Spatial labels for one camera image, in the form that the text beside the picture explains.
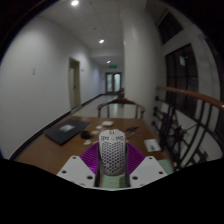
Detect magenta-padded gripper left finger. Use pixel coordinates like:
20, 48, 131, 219
56, 142, 102, 188

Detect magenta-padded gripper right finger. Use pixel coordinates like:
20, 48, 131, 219
123, 142, 169, 188

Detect white honeycomb computer mouse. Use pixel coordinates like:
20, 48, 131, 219
97, 129, 127, 177

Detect white paper notepad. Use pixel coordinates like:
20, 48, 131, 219
143, 138, 162, 153

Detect small black box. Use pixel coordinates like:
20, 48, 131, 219
80, 130, 91, 140

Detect dark closed laptop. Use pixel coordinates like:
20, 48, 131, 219
43, 118, 92, 145

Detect wooden round-back chair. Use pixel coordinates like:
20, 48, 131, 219
96, 97, 147, 120

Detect side doorway with door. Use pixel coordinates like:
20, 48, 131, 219
68, 57, 82, 109

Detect black railing with wooden handrail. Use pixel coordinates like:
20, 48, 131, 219
152, 85, 224, 171

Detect glass double door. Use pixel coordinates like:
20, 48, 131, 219
105, 71, 123, 94

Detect dark framed window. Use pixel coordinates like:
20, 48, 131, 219
156, 11, 224, 134

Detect ceiling lights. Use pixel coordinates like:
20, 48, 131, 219
69, 0, 113, 65

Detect black cable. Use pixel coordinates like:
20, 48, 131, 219
124, 125, 141, 138

